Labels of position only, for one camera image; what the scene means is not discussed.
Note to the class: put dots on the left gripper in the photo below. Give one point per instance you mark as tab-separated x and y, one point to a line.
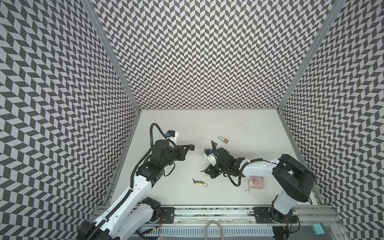
182	153

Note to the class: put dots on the pink padlock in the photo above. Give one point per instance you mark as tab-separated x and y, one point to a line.
255	182

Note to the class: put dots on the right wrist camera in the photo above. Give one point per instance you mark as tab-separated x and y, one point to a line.
210	156

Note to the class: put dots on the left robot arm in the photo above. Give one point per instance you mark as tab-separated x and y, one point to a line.
133	208

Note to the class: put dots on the brass long-shackle padlock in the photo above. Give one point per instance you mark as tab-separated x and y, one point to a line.
224	140

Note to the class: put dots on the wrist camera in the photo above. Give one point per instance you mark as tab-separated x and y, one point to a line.
172	136
210	156

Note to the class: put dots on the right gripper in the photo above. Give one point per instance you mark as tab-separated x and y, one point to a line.
215	168

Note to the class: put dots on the teal box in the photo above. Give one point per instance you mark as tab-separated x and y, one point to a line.
318	229

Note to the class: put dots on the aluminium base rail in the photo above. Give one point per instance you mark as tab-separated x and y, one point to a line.
248	215

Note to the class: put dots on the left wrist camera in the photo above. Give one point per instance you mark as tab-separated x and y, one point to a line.
172	136

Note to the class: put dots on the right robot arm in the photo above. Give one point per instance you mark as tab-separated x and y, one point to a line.
296	180

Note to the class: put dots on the small brass padlock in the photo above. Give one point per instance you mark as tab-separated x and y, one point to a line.
200	183

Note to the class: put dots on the white vented cable duct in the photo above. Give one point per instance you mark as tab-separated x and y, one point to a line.
211	231

